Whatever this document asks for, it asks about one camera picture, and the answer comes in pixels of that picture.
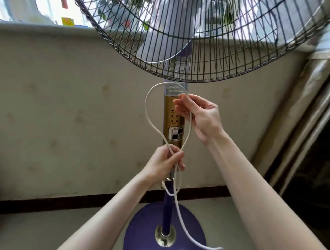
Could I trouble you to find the person's right hand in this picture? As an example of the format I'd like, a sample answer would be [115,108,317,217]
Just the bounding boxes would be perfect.
[173,93,225,145]

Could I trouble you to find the person's left hand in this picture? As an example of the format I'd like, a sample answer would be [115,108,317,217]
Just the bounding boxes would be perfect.
[140,144,186,185]

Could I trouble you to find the white power cord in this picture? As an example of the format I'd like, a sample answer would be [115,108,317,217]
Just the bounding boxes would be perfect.
[144,82,225,250]

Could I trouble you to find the person's left forearm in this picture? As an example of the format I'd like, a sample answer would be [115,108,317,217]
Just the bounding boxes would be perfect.
[57,170,165,250]

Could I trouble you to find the person's right forearm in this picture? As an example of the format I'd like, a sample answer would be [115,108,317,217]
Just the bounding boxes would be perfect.
[206,129,328,250]

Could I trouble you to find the gold fan control column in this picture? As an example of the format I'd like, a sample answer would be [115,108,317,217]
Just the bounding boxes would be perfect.
[162,82,190,176]

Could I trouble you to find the blue fan pole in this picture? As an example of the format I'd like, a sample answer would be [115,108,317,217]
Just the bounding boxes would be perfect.
[161,178,176,236]

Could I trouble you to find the translucent white fan blades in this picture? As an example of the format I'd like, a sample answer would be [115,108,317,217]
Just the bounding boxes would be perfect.
[134,0,284,64]

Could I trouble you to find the round blue fan base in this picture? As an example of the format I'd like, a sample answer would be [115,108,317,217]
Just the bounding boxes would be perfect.
[123,202,207,250]

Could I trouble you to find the beige curtain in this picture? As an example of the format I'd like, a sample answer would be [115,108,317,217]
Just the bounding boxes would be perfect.
[251,24,330,197]

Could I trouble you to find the dark brown baseboard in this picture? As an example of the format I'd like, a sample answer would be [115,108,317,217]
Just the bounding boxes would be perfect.
[0,185,232,215]

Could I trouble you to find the metal wire fan guard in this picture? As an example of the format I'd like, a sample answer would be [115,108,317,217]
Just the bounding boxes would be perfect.
[74,0,330,83]

